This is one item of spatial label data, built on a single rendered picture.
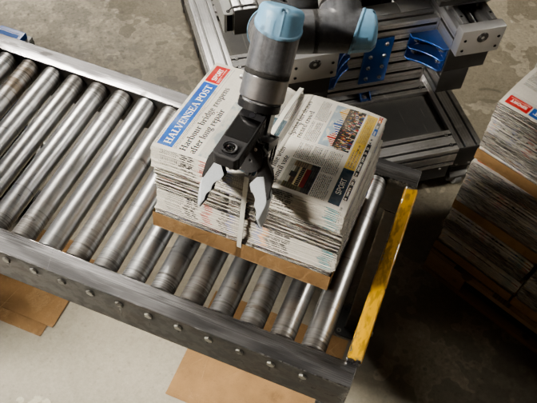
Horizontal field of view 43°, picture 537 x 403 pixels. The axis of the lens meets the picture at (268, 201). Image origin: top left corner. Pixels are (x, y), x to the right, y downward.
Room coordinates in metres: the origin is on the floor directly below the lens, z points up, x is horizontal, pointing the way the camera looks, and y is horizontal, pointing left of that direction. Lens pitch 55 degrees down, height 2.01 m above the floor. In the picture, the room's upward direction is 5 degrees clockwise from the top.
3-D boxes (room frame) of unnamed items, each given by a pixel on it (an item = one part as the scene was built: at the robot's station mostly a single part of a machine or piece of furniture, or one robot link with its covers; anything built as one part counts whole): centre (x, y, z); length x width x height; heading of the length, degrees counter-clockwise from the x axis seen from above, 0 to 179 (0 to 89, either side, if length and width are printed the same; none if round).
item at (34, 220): (0.93, 0.44, 0.77); 0.47 x 0.05 x 0.05; 162
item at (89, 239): (0.89, 0.32, 0.77); 0.47 x 0.05 x 0.05; 162
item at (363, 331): (0.70, -0.25, 0.81); 0.43 x 0.03 x 0.02; 162
